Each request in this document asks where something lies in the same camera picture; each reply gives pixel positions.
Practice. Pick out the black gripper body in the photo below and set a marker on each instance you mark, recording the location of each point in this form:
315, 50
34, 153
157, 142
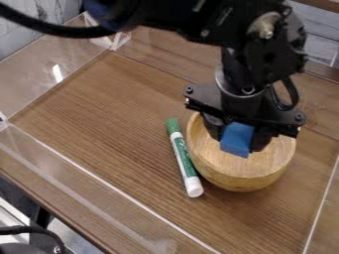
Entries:
256, 109

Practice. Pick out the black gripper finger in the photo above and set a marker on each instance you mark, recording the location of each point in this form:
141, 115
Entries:
214, 125
261, 138

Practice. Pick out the blue rectangular block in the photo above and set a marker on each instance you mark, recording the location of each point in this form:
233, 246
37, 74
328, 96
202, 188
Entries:
236, 139

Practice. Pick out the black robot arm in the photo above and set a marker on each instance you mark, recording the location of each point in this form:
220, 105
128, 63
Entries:
257, 32

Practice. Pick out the brown wooden bowl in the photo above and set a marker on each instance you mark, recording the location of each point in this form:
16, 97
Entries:
228, 171

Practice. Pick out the green white Expo marker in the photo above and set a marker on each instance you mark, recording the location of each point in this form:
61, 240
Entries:
190, 180

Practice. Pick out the clear acrylic corner bracket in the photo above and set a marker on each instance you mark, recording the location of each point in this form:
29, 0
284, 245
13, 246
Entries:
110, 42

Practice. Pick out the clear acrylic enclosure wall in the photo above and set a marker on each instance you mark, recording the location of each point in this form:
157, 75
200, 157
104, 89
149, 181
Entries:
85, 149

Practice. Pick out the black table clamp mount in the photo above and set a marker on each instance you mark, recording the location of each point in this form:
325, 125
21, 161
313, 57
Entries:
48, 241

